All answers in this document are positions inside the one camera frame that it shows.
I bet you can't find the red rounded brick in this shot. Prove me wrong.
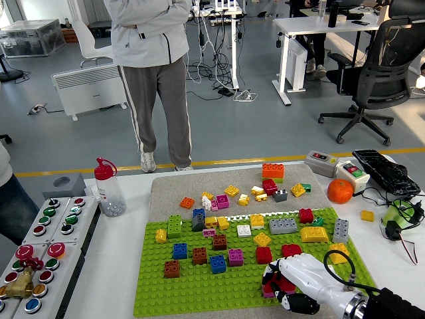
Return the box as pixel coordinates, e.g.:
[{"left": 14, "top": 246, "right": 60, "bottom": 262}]
[{"left": 282, "top": 243, "right": 303, "bottom": 259}]

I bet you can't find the dark grey slope brick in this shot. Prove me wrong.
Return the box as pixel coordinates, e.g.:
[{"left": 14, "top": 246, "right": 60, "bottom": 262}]
[{"left": 191, "top": 213, "right": 207, "bottom": 233}]

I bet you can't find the white red-green switch box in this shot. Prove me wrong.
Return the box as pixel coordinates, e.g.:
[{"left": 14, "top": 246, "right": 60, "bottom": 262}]
[{"left": 336, "top": 160, "right": 371, "bottom": 195}]

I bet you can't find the orange fruit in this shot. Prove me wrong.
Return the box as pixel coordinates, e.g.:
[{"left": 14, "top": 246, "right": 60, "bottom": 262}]
[{"left": 327, "top": 179, "right": 354, "bottom": 204}]

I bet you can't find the green studded baseplate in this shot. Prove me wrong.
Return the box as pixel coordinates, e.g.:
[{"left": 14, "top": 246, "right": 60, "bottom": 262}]
[{"left": 133, "top": 207, "right": 378, "bottom": 318}]

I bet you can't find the grey four-button control box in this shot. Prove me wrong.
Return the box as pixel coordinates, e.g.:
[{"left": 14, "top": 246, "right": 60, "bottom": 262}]
[
  {"left": 21, "top": 197, "right": 72, "bottom": 245},
  {"left": 49, "top": 195, "right": 100, "bottom": 245}
]

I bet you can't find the white panel under desk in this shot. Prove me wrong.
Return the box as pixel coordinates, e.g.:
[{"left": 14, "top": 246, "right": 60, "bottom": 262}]
[{"left": 285, "top": 35, "right": 307, "bottom": 91}]

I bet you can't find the large yellow square brick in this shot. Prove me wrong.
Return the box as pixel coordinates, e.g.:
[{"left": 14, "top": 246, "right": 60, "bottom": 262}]
[{"left": 328, "top": 243, "right": 351, "bottom": 265}]

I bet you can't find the yellow curved long brick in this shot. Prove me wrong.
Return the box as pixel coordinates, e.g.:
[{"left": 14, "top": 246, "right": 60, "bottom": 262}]
[{"left": 300, "top": 226, "right": 330, "bottom": 243}]

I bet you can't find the long grey brick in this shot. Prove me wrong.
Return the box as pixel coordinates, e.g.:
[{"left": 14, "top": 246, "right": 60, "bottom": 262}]
[{"left": 268, "top": 217, "right": 298, "bottom": 235}]

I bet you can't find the magenta square brick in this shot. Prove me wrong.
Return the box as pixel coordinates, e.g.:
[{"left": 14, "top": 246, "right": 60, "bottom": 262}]
[{"left": 228, "top": 248, "right": 244, "bottom": 267}]

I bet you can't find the red brick with white studs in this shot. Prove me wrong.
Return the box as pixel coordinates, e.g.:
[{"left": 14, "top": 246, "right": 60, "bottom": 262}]
[{"left": 298, "top": 208, "right": 315, "bottom": 224}]

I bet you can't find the white office desk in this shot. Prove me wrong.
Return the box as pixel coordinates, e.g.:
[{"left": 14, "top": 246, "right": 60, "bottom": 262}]
[{"left": 272, "top": 13, "right": 380, "bottom": 106}]

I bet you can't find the grey switch box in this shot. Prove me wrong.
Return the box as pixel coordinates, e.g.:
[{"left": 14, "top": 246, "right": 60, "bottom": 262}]
[{"left": 303, "top": 150, "right": 340, "bottom": 178}]

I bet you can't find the grey box with mushroom button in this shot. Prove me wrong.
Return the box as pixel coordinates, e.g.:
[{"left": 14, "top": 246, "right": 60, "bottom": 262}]
[
  {"left": 0, "top": 244, "right": 48, "bottom": 319},
  {"left": 12, "top": 242, "right": 85, "bottom": 319}
]

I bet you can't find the yellow and white brick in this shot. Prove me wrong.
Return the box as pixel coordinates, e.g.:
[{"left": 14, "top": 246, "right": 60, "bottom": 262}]
[{"left": 250, "top": 213, "right": 266, "bottom": 230}]

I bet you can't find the long orange brick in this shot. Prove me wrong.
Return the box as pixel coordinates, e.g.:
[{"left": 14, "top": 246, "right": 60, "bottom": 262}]
[{"left": 262, "top": 163, "right": 286, "bottom": 179}]

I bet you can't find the black fan stand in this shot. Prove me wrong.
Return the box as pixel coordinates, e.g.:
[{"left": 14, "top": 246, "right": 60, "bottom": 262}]
[{"left": 0, "top": 54, "right": 24, "bottom": 83}]

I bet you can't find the brass valve with red handle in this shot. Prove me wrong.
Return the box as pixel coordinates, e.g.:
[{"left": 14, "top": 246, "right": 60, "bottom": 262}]
[{"left": 3, "top": 258, "right": 44, "bottom": 300}]

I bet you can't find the black mesh office chair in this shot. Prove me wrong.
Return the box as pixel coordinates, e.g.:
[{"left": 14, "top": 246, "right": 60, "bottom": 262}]
[{"left": 317, "top": 0, "right": 425, "bottom": 146}]

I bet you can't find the grey felt mat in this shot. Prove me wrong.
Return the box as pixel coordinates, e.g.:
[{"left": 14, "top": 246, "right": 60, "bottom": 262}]
[{"left": 147, "top": 163, "right": 390, "bottom": 319}]

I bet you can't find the black plug with cord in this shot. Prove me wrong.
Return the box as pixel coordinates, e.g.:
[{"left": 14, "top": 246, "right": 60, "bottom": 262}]
[{"left": 361, "top": 186, "right": 425, "bottom": 227}]

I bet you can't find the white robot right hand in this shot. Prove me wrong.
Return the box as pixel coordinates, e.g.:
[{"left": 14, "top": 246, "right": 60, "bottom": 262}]
[{"left": 261, "top": 252, "right": 363, "bottom": 316}]

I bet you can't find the white plastic chair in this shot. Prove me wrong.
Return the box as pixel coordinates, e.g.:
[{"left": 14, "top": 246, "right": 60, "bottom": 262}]
[{"left": 72, "top": 20, "right": 116, "bottom": 69}]

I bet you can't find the clear bottle with red cap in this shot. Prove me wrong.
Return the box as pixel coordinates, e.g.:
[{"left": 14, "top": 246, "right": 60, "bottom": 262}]
[{"left": 94, "top": 157, "right": 128, "bottom": 218}]

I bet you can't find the white panel heater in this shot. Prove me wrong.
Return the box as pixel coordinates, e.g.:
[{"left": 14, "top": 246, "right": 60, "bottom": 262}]
[{"left": 51, "top": 62, "right": 129, "bottom": 122}]

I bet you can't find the transparent storage case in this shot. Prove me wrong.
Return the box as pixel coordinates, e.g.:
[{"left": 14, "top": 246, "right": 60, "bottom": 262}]
[{"left": 0, "top": 19, "right": 66, "bottom": 59}]

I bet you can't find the white desk with cables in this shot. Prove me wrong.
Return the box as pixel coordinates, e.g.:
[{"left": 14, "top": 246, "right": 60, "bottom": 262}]
[{"left": 187, "top": 0, "right": 249, "bottom": 90}]

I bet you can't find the brown square brick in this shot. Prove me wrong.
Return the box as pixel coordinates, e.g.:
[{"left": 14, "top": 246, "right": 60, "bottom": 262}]
[
  {"left": 212, "top": 234, "right": 228, "bottom": 251},
  {"left": 164, "top": 259, "right": 181, "bottom": 278},
  {"left": 192, "top": 247, "right": 209, "bottom": 266}
]

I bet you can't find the grey block with round hole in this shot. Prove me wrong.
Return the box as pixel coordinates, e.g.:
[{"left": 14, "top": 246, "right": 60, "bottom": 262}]
[{"left": 41, "top": 172, "right": 87, "bottom": 201}]

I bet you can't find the black keyboard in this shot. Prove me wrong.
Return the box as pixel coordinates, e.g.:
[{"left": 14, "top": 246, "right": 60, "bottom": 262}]
[{"left": 351, "top": 149, "right": 422, "bottom": 196}]

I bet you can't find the long red brick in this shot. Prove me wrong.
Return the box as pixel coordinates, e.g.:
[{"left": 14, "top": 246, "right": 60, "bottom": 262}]
[{"left": 265, "top": 275, "right": 297, "bottom": 294}]

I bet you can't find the grey floor socket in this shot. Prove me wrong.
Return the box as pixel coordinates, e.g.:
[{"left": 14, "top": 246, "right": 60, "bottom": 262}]
[{"left": 27, "top": 103, "right": 48, "bottom": 116}]

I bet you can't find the dark red square brick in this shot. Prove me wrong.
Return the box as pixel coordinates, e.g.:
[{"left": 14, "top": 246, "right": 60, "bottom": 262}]
[{"left": 262, "top": 178, "right": 279, "bottom": 196}]

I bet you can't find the person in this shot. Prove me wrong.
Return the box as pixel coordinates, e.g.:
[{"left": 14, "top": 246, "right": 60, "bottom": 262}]
[
  {"left": 288, "top": 0, "right": 329, "bottom": 80},
  {"left": 103, "top": 0, "right": 194, "bottom": 173},
  {"left": 0, "top": 141, "right": 41, "bottom": 247}
]

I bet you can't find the black servo with wires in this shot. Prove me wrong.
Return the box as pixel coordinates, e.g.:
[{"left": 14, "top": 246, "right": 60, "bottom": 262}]
[{"left": 384, "top": 220, "right": 420, "bottom": 266}]

